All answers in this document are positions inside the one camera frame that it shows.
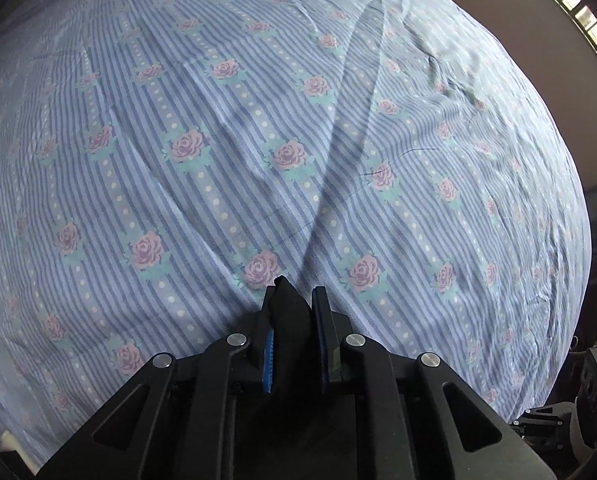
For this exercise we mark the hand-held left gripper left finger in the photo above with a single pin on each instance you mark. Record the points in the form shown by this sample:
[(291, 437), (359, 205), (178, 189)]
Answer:
[(268, 360)]

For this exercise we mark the black pants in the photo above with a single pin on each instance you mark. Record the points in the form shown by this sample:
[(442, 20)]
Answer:
[(293, 330)]

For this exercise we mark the barred window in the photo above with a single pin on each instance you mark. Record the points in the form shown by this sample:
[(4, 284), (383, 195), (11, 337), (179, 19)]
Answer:
[(578, 5)]

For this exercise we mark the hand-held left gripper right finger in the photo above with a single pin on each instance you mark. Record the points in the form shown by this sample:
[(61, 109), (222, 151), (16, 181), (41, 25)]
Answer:
[(322, 340)]

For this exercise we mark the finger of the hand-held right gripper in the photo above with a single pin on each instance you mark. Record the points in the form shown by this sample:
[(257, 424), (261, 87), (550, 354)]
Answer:
[(543, 417)]

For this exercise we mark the blue striped floral bedsheet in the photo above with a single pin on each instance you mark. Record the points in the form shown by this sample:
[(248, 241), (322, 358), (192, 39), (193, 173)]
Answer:
[(278, 135)]

